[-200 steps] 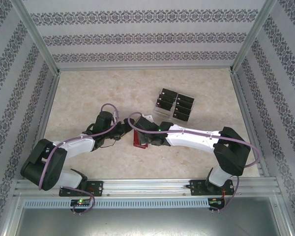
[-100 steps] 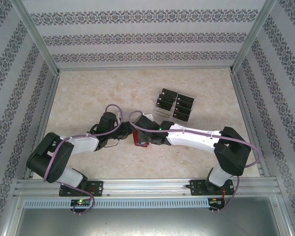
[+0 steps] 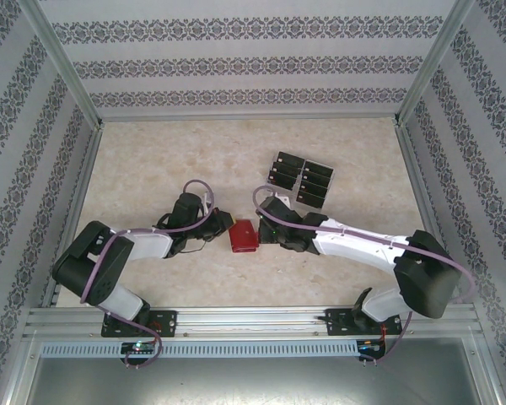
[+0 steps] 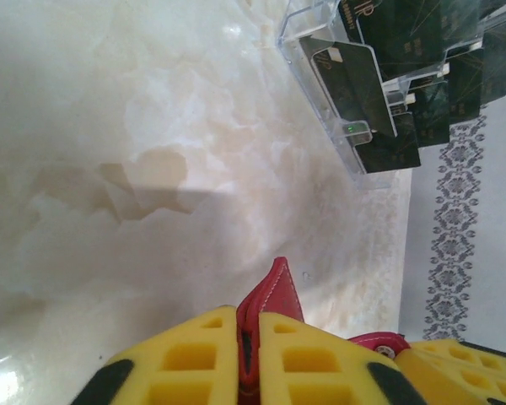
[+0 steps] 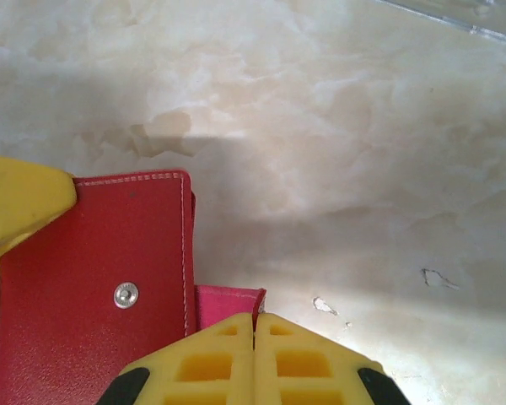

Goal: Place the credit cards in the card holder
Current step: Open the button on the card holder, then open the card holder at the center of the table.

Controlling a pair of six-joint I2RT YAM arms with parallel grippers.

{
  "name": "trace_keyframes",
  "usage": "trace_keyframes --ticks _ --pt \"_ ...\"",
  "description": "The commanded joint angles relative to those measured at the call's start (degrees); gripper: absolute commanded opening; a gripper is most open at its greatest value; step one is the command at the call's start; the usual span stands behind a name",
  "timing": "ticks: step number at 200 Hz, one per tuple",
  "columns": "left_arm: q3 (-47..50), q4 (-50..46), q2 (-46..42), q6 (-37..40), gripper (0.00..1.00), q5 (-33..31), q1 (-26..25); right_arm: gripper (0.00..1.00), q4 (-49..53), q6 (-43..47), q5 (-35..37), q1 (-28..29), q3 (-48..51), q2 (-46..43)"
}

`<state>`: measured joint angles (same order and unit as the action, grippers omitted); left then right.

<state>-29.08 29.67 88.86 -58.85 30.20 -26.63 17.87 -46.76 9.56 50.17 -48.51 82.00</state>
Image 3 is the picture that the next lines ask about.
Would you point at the red card holder wallet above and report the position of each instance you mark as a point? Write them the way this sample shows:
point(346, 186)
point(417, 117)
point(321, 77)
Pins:
point(244, 236)

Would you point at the black VIP card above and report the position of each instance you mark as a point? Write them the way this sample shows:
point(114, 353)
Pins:
point(287, 167)
point(315, 185)
point(317, 174)
point(291, 157)
point(319, 164)
point(310, 199)
point(284, 180)

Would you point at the clear acrylic card stand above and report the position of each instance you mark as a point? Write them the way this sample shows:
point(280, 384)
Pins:
point(303, 169)

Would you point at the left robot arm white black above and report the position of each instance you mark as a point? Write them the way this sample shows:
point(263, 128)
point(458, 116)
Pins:
point(147, 244)

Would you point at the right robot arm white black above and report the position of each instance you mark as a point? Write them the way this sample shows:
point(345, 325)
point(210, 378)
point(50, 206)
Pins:
point(362, 245)

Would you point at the small circuit board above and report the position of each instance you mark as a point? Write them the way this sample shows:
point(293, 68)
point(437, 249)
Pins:
point(139, 347)
point(370, 346)

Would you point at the steel sheet panel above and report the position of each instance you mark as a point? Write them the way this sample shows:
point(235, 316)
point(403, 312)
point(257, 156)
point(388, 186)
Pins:
point(253, 379)

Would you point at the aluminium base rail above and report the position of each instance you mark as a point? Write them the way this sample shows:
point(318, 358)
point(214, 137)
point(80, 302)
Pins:
point(253, 322)

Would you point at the aluminium side rail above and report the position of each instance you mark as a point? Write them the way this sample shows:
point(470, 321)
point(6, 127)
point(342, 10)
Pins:
point(419, 181)
point(79, 190)

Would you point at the aluminium frame post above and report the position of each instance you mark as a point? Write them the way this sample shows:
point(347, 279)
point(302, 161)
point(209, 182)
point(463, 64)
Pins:
point(68, 63)
point(431, 63)

